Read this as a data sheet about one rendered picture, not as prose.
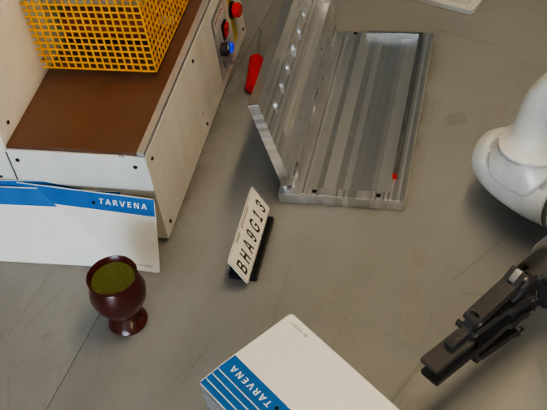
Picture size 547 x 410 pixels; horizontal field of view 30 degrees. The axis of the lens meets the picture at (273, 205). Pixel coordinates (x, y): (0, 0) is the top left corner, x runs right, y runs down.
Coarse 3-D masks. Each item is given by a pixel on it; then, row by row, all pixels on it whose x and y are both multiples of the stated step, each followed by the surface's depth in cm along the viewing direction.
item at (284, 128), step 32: (288, 0) 172; (320, 0) 189; (288, 32) 172; (320, 32) 184; (288, 64) 171; (320, 64) 183; (256, 96) 156; (288, 96) 170; (288, 128) 168; (288, 160) 164
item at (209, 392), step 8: (200, 384) 135; (208, 384) 135; (208, 392) 134; (216, 392) 134; (208, 400) 136; (216, 400) 133; (224, 400) 132; (208, 408) 139; (216, 408) 135; (224, 408) 132; (232, 408) 131
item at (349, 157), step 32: (352, 32) 195; (352, 64) 188; (384, 64) 187; (320, 96) 183; (352, 96) 182; (384, 96) 181; (416, 96) 179; (320, 128) 177; (352, 128) 176; (384, 128) 175; (416, 128) 174; (320, 160) 172; (352, 160) 171; (384, 160) 170; (288, 192) 167; (320, 192) 166; (352, 192) 165; (384, 192) 164
